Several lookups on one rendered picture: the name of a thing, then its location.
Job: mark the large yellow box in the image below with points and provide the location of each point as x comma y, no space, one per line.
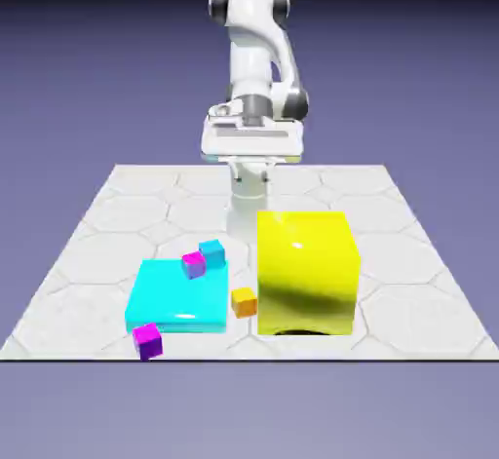
308,272

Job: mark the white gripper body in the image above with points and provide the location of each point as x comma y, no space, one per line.
253,143

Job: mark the small magenta cube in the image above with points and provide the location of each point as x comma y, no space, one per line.
193,266
148,342

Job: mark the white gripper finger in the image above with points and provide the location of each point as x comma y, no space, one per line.
237,172
266,172

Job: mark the small blue cube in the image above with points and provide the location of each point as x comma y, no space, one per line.
213,252

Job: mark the large cyan box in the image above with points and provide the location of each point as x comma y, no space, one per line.
175,299

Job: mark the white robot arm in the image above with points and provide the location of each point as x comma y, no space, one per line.
249,57

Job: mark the small orange cube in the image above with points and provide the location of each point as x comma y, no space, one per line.
244,303

